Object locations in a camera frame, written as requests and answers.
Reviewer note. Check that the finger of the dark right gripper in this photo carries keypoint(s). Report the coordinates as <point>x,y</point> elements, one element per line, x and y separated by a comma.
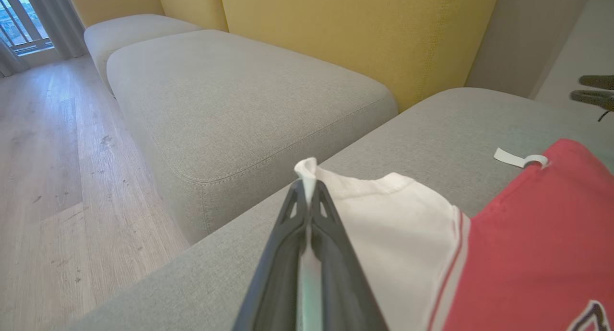
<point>599,81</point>
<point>595,99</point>

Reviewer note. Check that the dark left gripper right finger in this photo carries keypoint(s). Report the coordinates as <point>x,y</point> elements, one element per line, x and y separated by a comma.
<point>338,273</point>

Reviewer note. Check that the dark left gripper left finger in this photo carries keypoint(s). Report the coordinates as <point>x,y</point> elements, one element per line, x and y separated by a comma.
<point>280,264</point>

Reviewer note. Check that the red and white sports shirt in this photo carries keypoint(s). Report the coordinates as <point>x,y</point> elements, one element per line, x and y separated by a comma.
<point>527,244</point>

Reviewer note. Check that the grey sofa seat cushion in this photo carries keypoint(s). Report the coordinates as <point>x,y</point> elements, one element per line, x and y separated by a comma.
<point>230,105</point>
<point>129,31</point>

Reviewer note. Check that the wide yellow sofa back cushion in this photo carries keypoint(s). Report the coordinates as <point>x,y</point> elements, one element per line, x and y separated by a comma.
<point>374,33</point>

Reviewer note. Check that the grey curtain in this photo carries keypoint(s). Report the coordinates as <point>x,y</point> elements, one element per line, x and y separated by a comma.
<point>57,19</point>
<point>12,60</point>

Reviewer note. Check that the window with white frame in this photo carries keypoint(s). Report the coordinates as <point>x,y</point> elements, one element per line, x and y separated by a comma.
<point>24,19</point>

